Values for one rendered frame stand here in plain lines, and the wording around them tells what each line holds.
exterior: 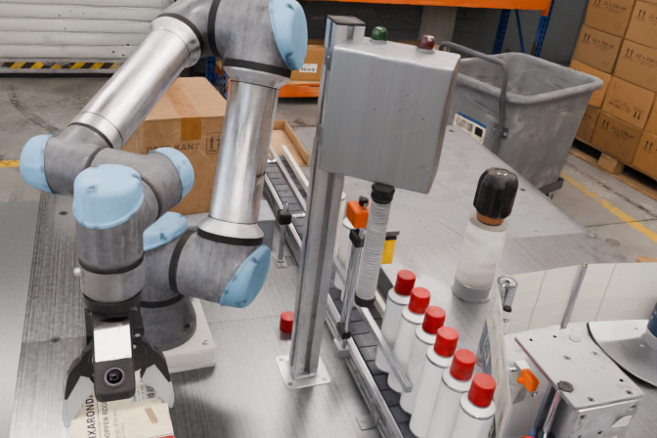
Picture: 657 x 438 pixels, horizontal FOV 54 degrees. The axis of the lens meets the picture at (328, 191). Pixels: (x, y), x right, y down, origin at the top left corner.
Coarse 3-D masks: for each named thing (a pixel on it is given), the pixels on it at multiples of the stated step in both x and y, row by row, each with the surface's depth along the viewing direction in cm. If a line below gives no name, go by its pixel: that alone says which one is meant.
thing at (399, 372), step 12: (276, 156) 179; (288, 180) 167; (300, 204) 157; (336, 264) 135; (360, 312) 123; (372, 324) 119; (384, 348) 113; (396, 360) 111; (396, 372) 108; (408, 384) 106
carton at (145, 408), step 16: (144, 384) 91; (96, 400) 87; (128, 400) 88; (144, 400) 88; (160, 400) 89; (80, 416) 85; (96, 416) 85; (112, 416) 85; (128, 416) 85; (144, 416) 86; (160, 416) 86; (80, 432) 82; (96, 432) 83; (112, 432) 83; (128, 432) 83; (144, 432) 84; (160, 432) 84
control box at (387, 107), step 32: (352, 64) 90; (384, 64) 88; (416, 64) 87; (448, 64) 88; (352, 96) 92; (384, 96) 90; (416, 96) 89; (448, 96) 88; (352, 128) 94; (384, 128) 92; (416, 128) 91; (320, 160) 98; (352, 160) 96; (384, 160) 94; (416, 160) 93; (416, 192) 95
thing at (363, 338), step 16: (272, 176) 187; (288, 192) 179; (304, 192) 180; (288, 208) 171; (336, 304) 136; (352, 320) 132; (352, 336) 128; (368, 336) 128; (368, 352) 124; (368, 368) 120; (384, 384) 117; (384, 400) 115; (400, 416) 110
